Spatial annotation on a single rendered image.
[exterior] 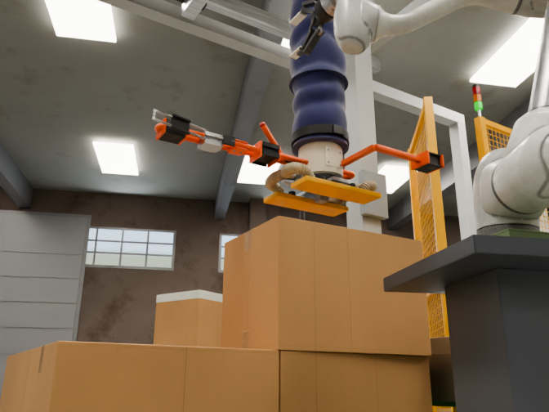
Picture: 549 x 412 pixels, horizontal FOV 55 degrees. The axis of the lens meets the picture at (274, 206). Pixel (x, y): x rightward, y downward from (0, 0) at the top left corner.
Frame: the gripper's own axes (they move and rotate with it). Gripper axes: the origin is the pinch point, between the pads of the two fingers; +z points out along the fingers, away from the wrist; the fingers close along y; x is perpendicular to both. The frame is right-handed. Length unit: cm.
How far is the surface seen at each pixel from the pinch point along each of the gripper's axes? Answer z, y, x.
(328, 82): 12.7, 2.3, 24.2
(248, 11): 168, -156, 73
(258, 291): 15, 85, -4
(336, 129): 10.3, 23.2, 25.6
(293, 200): 28, 47, 18
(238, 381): 3, 112, -17
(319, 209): 31, 47, 33
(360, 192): 8, 47, 34
